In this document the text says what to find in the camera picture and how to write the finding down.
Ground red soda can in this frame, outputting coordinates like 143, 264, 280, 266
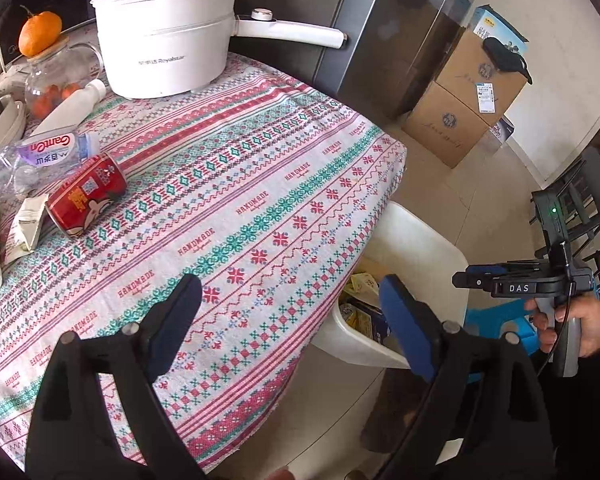
45, 153, 128, 236

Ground white trash bin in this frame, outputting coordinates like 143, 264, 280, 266
312, 202, 469, 370

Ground crushed clear water bottle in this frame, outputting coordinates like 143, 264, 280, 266
0, 129, 100, 198

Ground person's right hand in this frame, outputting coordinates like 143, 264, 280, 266
524, 294, 600, 358

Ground white electric cooking pot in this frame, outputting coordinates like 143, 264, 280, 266
91, 0, 347, 99

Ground frosted white plastic bottle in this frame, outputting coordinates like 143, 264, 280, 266
31, 79, 107, 136

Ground large orange on teapot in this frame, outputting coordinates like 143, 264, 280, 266
18, 6, 62, 58

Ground glass teapot with tangerines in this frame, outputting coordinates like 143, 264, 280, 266
24, 35, 104, 120

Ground small crushed juice carton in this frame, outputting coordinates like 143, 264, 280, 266
3, 194, 48, 266

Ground patterned handmade tablecloth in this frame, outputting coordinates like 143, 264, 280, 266
0, 54, 407, 470

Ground stacked cardboard boxes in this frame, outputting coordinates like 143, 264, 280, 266
402, 4, 528, 168

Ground grey refrigerator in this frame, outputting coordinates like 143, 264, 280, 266
230, 0, 474, 124

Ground white bowl stack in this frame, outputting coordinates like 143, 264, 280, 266
0, 94, 27, 148

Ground black object on boxes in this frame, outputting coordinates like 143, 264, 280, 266
482, 37, 533, 84

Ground beige snack pouch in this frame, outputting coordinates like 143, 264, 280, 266
343, 272, 380, 309

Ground blue white milk carton box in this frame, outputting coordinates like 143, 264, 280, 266
339, 300, 391, 344

